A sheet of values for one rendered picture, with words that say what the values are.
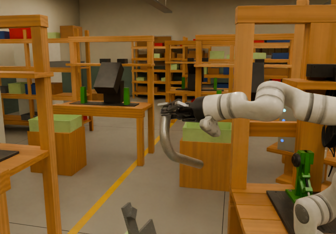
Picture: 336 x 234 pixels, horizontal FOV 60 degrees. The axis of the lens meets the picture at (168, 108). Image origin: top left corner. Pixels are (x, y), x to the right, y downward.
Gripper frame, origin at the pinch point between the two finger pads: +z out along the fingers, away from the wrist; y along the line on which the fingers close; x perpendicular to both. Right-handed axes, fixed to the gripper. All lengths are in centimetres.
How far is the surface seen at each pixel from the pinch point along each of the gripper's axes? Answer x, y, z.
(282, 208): 15, -96, -7
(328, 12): -84, -75, -38
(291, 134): -30, -110, -9
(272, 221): 23, -86, -5
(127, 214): 30.2, -12.9, 21.6
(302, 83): -45, -77, -23
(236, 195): 10, -97, 19
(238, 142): -19, -88, 15
